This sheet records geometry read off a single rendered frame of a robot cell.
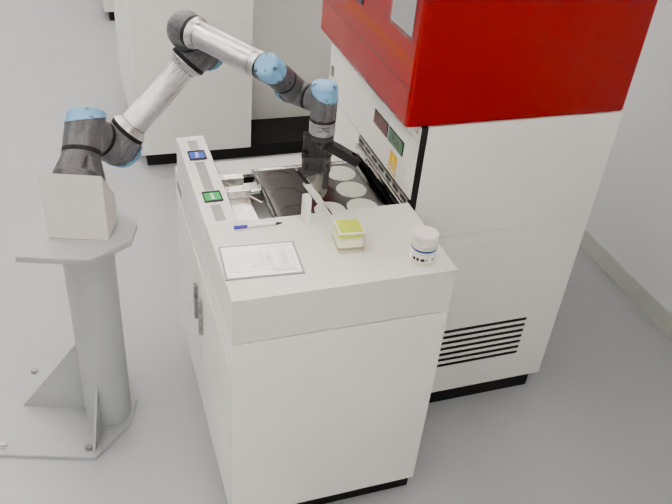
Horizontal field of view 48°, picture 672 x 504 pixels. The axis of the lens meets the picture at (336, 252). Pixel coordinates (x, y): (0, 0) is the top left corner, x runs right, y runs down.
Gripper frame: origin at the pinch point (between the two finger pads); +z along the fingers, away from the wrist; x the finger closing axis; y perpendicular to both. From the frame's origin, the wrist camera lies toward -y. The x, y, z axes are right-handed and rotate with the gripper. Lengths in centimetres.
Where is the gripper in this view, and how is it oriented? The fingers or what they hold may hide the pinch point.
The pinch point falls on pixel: (324, 193)
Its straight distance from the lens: 229.7
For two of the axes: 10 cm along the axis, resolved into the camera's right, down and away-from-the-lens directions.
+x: 0.8, 5.8, -8.1
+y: -9.9, -0.2, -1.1
